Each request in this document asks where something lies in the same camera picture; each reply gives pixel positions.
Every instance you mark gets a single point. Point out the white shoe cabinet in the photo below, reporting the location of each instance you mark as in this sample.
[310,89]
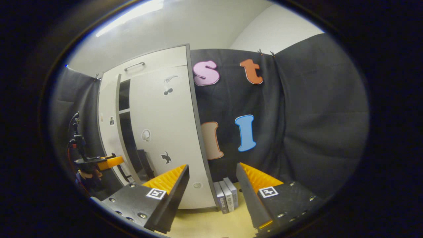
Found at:
[124,96]

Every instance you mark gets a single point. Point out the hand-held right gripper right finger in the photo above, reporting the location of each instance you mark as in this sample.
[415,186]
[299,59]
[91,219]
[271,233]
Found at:
[249,201]

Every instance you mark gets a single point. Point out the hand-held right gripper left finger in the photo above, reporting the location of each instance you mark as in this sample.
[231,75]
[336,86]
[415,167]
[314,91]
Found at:
[175,201]

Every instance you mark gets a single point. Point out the white shoe cabinet door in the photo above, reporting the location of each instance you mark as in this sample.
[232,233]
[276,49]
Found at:
[105,109]
[172,132]

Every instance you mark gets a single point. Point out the white cabinet drawer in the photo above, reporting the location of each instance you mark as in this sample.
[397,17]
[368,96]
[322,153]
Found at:
[162,61]

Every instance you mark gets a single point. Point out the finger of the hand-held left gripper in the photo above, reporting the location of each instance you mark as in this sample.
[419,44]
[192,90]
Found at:
[89,160]

